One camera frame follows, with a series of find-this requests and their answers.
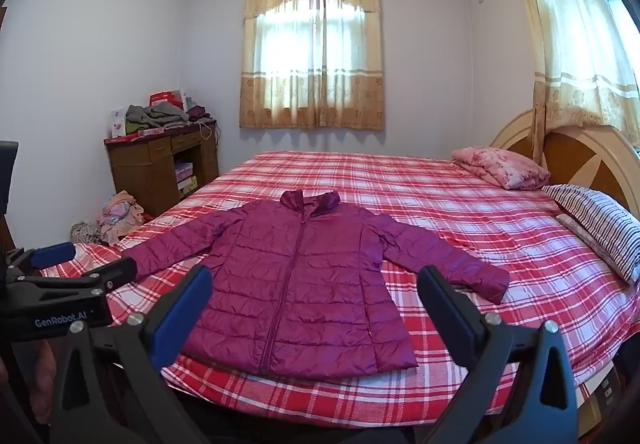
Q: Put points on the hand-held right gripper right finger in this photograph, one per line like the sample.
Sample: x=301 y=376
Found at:
x=445 y=309

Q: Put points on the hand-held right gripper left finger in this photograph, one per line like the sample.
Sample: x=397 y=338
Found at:
x=182 y=314

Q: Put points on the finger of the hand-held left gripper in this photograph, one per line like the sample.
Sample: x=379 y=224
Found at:
x=100 y=276
x=52 y=255

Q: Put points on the magenta puffer jacket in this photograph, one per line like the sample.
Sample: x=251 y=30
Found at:
x=300 y=284

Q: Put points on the pile of pastel clothes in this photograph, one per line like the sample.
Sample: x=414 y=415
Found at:
x=120 y=214

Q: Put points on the pile of grey folded clothes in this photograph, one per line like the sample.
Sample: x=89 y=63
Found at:
x=160 y=113

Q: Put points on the purple folded clothes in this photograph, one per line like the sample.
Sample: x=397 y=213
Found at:
x=197 y=113

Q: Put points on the person's left hand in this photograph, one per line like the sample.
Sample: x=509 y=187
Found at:
x=42 y=364

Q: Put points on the grey patterned cloth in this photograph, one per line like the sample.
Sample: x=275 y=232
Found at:
x=85 y=231

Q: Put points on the bed with red plaid sheet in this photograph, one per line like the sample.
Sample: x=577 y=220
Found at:
x=450 y=224

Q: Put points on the dark blue panel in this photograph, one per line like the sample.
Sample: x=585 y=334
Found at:
x=7 y=174

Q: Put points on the brown wooden desk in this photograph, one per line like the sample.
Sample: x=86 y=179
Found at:
x=135 y=174

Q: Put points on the white shoe box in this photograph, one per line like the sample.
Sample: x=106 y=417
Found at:
x=186 y=182

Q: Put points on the purple box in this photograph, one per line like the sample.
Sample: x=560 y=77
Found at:
x=183 y=170

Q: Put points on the red desk cover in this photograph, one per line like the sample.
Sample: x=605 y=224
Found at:
x=122 y=139

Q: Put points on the white gift bag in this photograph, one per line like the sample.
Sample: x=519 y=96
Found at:
x=118 y=124

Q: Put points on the floral pillow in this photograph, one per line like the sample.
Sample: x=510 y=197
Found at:
x=575 y=230

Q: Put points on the pink flat box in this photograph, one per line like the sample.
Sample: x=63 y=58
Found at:
x=150 y=131

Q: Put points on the pink floral folded blanket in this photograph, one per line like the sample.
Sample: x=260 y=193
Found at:
x=500 y=164

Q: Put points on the striped pillow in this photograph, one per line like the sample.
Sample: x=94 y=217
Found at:
x=600 y=219

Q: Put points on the red and white box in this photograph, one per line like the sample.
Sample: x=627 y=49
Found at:
x=165 y=98

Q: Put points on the wooden headboard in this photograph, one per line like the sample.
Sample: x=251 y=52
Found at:
x=575 y=159

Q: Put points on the beige tied window curtain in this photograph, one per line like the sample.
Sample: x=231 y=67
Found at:
x=575 y=74

